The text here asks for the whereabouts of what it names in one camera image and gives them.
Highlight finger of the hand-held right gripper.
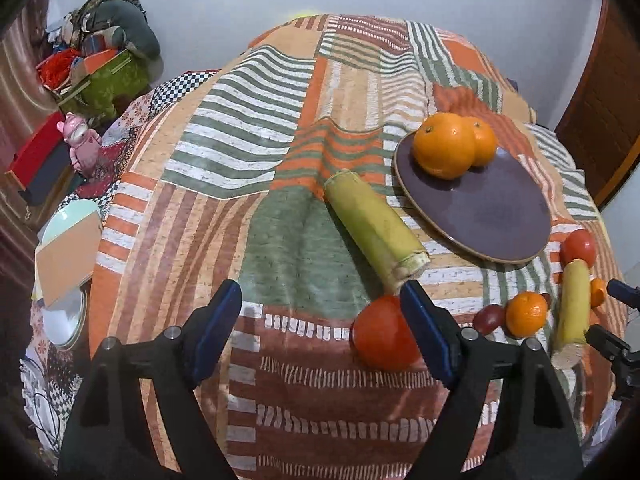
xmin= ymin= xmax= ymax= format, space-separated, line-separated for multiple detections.
xmin=586 ymin=324 xmax=640 ymax=402
xmin=606 ymin=279 xmax=640 ymax=312

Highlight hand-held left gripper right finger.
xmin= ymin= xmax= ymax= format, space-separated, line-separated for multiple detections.
xmin=399 ymin=280 xmax=586 ymax=480

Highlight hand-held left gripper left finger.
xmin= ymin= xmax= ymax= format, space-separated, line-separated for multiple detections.
xmin=57 ymin=279 xmax=243 ymax=480

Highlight large red tomato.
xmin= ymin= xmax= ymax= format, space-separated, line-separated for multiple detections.
xmin=352 ymin=295 xmax=427 ymax=372

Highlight purple round plate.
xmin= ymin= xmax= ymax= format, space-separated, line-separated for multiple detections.
xmin=393 ymin=129 xmax=553 ymax=264

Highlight yellow banana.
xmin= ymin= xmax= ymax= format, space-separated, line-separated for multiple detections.
xmin=552 ymin=259 xmax=592 ymax=369

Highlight small red tomato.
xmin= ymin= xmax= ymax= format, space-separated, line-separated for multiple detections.
xmin=559 ymin=229 xmax=598 ymax=269

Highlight small tangerine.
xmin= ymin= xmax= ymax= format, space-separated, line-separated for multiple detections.
xmin=505 ymin=291 xmax=550 ymax=339

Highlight round white mirror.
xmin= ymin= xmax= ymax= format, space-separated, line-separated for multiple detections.
xmin=42 ymin=285 xmax=89 ymax=351

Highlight tan cardboard sheet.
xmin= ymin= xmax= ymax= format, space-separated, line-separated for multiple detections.
xmin=34 ymin=210 xmax=104 ymax=309

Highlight striped patchwork blanket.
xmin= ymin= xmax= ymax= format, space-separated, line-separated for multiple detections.
xmin=85 ymin=12 xmax=631 ymax=476

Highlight wooden door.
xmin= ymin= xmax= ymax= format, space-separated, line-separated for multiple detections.
xmin=555 ymin=0 xmax=640 ymax=211

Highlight large orange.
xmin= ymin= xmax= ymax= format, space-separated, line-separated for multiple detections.
xmin=411 ymin=112 xmax=477 ymax=180

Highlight mint green plate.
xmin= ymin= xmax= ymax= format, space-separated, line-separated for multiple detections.
xmin=40 ymin=199 xmax=103 ymax=253

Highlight medium orange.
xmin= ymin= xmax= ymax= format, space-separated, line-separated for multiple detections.
xmin=462 ymin=116 xmax=499 ymax=168

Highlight pink plastic toy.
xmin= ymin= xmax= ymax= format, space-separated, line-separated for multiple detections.
xmin=57 ymin=113 xmax=104 ymax=177

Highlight red flat box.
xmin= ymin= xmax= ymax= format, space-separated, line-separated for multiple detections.
xmin=5 ymin=110 xmax=69 ymax=192

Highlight green patterned box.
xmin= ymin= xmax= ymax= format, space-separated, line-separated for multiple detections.
xmin=74 ymin=49 xmax=152 ymax=117

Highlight red mesh bag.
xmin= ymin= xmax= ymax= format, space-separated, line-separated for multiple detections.
xmin=36 ymin=52 xmax=82 ymax=92

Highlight grey-green cushion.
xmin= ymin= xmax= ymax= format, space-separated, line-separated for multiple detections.
xmin=91 ymin=0 xmax=162 ymax=60

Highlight brown curtain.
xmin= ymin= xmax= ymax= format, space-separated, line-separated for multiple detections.
xmin=0 ymin=0 xmax=66 ymax=171

